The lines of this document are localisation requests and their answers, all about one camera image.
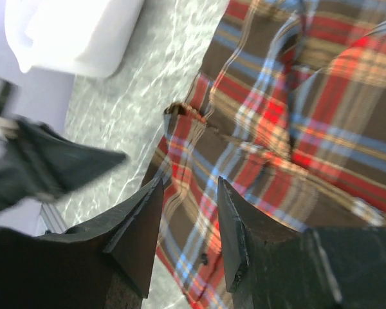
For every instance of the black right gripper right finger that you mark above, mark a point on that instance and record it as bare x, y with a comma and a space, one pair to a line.
268, 265

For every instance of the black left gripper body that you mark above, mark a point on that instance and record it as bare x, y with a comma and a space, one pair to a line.
19, 164

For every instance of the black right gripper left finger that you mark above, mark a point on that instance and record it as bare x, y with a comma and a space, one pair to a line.
104, 262

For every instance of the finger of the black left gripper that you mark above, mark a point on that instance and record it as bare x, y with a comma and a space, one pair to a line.
56, 166

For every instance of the red brown plaid shirt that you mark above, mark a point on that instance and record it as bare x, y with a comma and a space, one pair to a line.
289, 106

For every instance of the white plastic laundry basket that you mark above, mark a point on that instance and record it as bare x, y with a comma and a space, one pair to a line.
86, 38

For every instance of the aluminium mounting rail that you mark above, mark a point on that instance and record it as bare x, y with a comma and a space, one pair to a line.
48, 220

